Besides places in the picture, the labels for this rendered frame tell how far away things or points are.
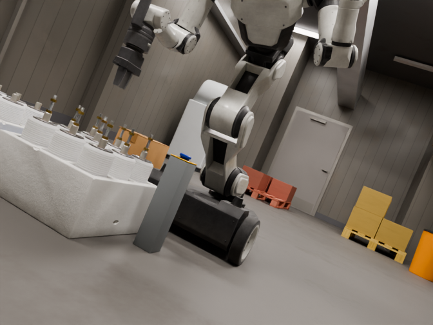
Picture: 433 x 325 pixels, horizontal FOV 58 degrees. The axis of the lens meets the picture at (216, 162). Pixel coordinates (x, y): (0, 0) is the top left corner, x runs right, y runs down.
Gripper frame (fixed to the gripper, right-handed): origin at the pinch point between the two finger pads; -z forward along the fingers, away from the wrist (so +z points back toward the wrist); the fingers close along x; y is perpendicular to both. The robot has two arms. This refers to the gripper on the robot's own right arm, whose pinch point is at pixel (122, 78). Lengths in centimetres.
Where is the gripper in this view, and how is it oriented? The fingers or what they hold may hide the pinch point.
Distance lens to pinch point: 136.6
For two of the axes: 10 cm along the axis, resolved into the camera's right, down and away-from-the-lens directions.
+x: -3.0, -1.1, -9.5
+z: 3.9, -9.2, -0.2
